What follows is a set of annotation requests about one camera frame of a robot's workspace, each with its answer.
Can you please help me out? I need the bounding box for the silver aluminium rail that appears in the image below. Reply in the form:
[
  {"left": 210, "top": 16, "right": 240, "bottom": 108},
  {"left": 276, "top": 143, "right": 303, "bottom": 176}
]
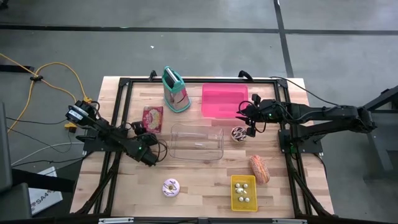
[
  {"left": 98, "top": 217, "right": 134, "bottom": 224},
  {"left": 272, "top": 218, "right": 307, "bottom": 224}
]

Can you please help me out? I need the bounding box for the yellow extension cable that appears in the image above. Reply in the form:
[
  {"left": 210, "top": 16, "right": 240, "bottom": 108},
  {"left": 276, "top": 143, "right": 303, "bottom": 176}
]
[
  {"left": 0, "top": 52, "right": 78, "bottom": 131},
  {"left": 30, "top": 61, "right": 93, "bottom": 104}
]

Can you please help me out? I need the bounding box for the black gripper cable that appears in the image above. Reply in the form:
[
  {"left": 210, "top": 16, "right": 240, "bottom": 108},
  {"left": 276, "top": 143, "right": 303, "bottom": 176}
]
[
  {"left": 124, "top": 121, "right": 169, "bottom": 163},
  {"left": 238, "top": 100, "right": 268, "bottom": 133}
]

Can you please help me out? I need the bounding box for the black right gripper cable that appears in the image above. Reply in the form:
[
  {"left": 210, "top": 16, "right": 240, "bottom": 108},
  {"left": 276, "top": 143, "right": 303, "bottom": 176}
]
[{"left": 238, "top": 100, "right": 268, "bottom": 133}]

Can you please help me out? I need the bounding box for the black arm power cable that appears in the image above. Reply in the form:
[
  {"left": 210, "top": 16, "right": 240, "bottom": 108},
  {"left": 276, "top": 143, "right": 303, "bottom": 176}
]
[{"left": 269, "top": 76, "right": 340, "bottom": 107}]

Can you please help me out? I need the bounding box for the white cardboard box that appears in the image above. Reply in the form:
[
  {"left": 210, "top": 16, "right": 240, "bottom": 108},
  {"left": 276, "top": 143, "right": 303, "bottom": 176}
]
[{"left": 27, "top": 166, "right": 63, "bottom": 216}]

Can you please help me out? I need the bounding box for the black floor cable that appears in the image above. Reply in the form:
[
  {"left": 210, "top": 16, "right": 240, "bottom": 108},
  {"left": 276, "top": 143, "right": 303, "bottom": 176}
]
[
  {"left": 5, "top": 116, "right": 67, "bottom": 126},
  {"left": 11, "top": 157, "right": 86, "bottom": 168}
]

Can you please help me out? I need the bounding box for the black floor cable cover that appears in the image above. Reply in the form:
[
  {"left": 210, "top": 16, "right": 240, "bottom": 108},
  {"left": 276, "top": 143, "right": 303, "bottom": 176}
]
[{"left": 0, "top": 64, "right": 35, "bottom": 73}]

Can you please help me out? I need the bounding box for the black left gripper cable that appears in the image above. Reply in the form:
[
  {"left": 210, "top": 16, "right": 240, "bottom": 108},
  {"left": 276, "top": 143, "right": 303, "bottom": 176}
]
[{"left": 124, "top": 121, "right": 169, "bottom": 163}]

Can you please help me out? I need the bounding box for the dark grey furniture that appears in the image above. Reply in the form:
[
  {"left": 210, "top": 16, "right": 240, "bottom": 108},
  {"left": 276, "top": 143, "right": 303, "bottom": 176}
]
[{"left": 0, "top": 101, "right": 76, "bottom": 222}]

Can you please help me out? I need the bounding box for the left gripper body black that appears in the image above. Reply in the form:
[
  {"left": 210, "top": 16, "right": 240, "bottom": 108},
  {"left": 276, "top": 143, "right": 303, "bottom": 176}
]
[{"left": 131, "top": 121, "right": 160, "bottom": 147}]

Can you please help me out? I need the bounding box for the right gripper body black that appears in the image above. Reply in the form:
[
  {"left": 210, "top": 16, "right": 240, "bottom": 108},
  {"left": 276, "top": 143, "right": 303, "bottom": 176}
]
[{"left": 247, "top": 94, "right": 285, "bottom": 138}]

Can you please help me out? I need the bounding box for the white floor cable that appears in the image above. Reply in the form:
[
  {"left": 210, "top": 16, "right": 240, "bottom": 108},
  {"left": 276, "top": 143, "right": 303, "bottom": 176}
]
[{"left": 11, "top": 142, "right": 85, "bottom": 166}]

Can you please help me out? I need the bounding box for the pink plastic bin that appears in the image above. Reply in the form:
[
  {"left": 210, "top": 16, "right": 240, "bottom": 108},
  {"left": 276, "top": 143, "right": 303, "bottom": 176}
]
[{"left": 201, "top": 83, "right": 250, "bottom": 119}]

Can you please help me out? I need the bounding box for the sugar sprinkled long pastry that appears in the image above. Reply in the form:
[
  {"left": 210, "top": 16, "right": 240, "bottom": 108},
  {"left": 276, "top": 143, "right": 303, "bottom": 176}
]
[{"left": 248, "top": 154, "right": 271, "bottom": 185}]

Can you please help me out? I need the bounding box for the chocolate frosted donut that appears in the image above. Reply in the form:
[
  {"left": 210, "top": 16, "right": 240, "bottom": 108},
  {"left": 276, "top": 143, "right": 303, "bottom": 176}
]
[{"left": 230, "top": 126, "right": 248, "bottom": 143}]

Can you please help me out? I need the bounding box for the yellow plastic basket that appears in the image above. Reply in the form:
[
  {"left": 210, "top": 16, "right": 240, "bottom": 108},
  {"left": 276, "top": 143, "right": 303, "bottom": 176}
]
[{"left": 230, "top": 174, "right": 259, "bottom": 212}]

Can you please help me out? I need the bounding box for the black side table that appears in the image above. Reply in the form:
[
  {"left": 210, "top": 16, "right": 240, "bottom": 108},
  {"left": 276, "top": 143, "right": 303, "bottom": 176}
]
[{"left": 343, "top": 84, "right": 398, "bottom": 181}]

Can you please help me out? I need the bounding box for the clear plastic bin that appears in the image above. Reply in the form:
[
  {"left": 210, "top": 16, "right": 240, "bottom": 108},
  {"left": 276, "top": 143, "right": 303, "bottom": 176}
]
[{"left": 169, "top": 123, "right": 224, "bottom": 161}]

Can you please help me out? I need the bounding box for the lilac frosted donut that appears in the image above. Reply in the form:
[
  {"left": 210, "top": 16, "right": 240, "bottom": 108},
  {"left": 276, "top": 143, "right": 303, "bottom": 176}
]
[{"left": 161, "top": 178, "right": 181, "bottom": 198}]

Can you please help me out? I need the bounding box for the red snack packet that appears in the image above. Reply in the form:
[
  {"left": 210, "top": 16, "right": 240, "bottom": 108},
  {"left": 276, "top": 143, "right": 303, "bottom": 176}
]
[{"left": 142, "top": 105, "right": 164, "bottom": 134}]

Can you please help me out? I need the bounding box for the teal metal box grater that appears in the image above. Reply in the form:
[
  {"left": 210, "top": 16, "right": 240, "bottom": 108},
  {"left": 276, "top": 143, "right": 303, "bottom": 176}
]
[{"left": 161, "top": 65, "right": 192, "bottom": 113}]

